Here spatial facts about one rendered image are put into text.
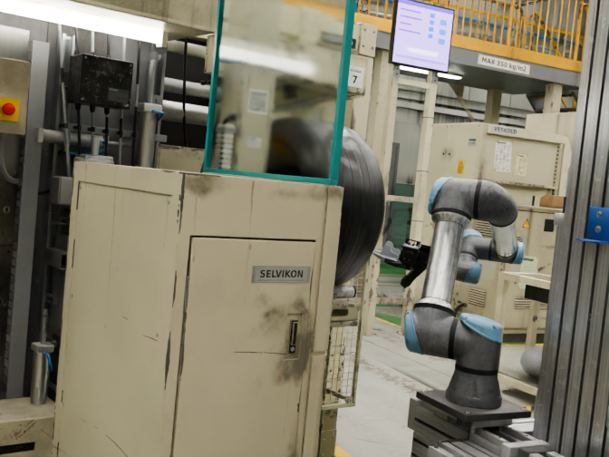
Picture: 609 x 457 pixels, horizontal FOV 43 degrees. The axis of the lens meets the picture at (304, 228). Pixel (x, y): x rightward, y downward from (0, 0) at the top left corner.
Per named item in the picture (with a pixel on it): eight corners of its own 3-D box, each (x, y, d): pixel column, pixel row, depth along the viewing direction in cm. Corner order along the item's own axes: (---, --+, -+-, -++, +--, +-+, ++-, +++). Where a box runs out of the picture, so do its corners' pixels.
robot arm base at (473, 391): (512, 407, 211) (517, 371, 211) (468, 410, 204) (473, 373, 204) (476, 391, 225) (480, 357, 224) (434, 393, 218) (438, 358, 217)
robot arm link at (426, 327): (450, 354, 208) (483, 172, 227) (396, 345, 213) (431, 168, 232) (456, 364, 219) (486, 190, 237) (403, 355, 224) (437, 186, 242)
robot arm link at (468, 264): (480, 270, 266) (476, 290, 261) (448, 262, 268) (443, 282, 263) (484, 257, 260) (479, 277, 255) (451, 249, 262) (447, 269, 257)
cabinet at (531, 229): (494, 344, 695) (509, 203, 687) (453, 329, 746) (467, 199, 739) (568, 343, 737) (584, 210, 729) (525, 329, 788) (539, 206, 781)
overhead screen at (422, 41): (391, 63, 652) (397, -5, 649) (387, 63, 657) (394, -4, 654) (448, 73, 680) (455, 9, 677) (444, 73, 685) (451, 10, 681)
